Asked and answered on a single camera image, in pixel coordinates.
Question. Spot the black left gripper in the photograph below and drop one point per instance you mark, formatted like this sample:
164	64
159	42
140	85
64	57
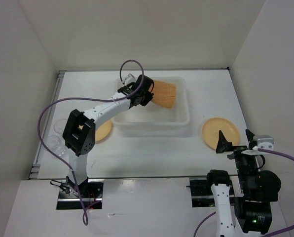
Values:
148	98

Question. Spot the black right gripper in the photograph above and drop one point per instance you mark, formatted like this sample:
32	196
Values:
223	143

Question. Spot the yellow bear plate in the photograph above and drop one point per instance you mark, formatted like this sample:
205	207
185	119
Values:
103	131
211	128

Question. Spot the woven bamboo tray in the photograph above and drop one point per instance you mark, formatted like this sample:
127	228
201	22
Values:
164	94

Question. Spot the clear glass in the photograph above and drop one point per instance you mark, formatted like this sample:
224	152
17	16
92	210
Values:
53	142
59	126

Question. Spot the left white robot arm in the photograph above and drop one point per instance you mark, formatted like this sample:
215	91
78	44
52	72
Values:
81	127

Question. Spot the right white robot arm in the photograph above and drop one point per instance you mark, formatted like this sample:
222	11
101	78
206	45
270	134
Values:
248	215

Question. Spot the translucent white plastic bin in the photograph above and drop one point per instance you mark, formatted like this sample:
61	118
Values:
153	120

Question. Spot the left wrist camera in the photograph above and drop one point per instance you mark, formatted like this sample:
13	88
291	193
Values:
128	79

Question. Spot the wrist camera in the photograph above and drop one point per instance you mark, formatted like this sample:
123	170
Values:
263	142
128	79

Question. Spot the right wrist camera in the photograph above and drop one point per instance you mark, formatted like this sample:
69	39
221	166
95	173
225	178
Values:
263	142

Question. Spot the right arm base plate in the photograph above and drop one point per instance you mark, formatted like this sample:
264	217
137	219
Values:
201	193

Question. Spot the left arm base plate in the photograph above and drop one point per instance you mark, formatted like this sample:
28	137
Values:
68	199

